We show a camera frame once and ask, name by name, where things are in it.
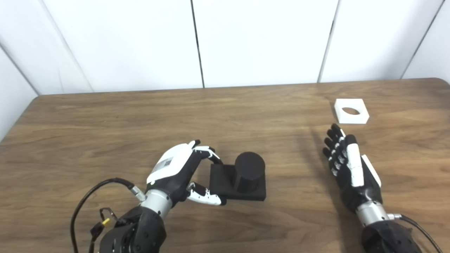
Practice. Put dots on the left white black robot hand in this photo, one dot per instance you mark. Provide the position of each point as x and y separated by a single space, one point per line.
172 168

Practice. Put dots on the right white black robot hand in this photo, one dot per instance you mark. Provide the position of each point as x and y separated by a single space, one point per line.
358 191

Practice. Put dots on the black peg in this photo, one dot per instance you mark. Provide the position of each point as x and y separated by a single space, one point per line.
242 179

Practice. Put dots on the white square piece with hole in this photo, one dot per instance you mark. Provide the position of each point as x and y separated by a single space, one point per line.
362 105

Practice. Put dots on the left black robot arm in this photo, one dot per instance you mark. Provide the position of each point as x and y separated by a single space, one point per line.
135 232

